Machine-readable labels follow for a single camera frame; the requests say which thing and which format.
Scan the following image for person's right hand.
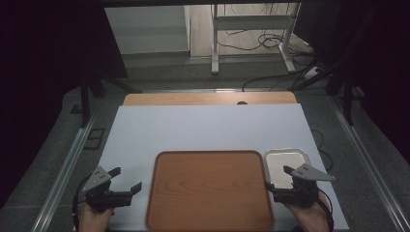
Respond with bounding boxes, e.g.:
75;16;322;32
285;190;333;232

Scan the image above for person's left hand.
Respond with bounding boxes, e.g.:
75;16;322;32
77;202;116;232

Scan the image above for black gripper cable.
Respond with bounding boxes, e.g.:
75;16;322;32
72;173;93;232
317;188;336;232

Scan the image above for aluminium rail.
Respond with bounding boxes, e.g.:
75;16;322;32
30;107;100;232
328;96;410;232

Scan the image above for brown wooden tray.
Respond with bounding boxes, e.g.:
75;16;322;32
144;149;276;232

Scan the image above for tangle of black floor cables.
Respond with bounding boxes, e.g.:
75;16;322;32
215;29;318;62

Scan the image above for white panel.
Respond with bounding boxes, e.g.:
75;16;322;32
103;5;191;56

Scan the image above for small metal tray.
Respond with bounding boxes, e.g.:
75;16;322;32
263;147;313;191

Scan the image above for long black floor cable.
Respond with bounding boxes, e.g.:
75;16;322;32
241;59;321;93

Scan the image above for black metal stand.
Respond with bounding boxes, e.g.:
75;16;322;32
76;72;143;129
291;57;366;128

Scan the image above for white metal stand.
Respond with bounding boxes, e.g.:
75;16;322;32
210;3;303;76

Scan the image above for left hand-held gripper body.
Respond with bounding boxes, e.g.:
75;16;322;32
82;165;133;214

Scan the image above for white power strip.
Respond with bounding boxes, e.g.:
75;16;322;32
303;66;322;80

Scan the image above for thin black floor cable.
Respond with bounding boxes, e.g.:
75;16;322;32
309;128;335;172

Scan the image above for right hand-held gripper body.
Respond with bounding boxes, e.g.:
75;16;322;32
272;162;337;208

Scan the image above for dark floor outlet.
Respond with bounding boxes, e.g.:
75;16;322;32
82;127;106;152

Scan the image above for dark curtain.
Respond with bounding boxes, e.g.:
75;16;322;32
293;0;410;166
0;0;130;209

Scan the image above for white board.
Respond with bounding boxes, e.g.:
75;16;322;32
74;102;350;232

